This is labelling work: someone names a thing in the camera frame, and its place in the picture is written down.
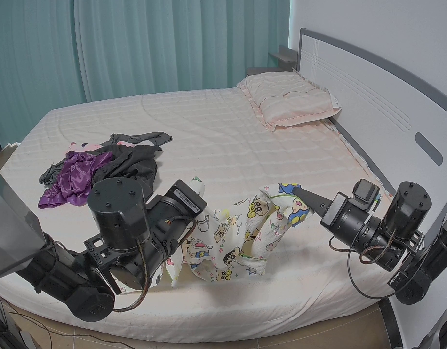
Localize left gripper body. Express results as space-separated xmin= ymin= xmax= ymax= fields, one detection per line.
xmin=146 ymin=180 xmax=207 ymax=246

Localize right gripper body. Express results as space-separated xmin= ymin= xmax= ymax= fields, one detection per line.
xmin=320 ymin=192 xmax=383 ymax=250

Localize white printed pyjama top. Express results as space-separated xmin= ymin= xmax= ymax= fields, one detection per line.
xmin=162 ymin=175 xmax=316 ymax=290

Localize bed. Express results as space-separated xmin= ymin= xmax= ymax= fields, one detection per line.
xmin=0 ymin=28 xmax=447 ymax=349

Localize black garment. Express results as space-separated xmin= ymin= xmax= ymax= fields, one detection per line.
xmin=91 ymin=131 xmax=173 ymax=195

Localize purple garment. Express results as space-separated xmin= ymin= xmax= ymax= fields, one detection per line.
xmin=37 ymin=151 xmax=113 ymax=209

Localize pink garment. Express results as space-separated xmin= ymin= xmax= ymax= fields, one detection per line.
xmin=66 ymin=140 xmax=137 ymax=155

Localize pale pink pillow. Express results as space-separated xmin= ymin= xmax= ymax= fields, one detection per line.
xmin=236 ymin=69 xmax=343 ymax=133

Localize dark grey garment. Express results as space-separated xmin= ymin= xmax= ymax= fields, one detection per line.
xmin=39 ymin=159 xmax=73 ymax=187

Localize grey bedside table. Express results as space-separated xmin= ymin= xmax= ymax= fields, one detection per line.
xmin=246 ymin=45 xmax=299 ymax=77

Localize blue-green curtain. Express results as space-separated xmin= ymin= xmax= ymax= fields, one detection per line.
xmin=0 ymin=0 xmax=294 ymax=146

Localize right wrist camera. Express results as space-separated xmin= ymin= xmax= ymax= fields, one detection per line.
xmin=352 ymin=179 xmax=381 ymax=211

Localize black cable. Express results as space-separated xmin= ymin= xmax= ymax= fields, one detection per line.
xmin=112 ymin=238 xmax=153 ymax=312
xmin=346 ymin=238 xmax=404 ymax=300
xmin=7 ymin=310 xmax=137 ymax=349

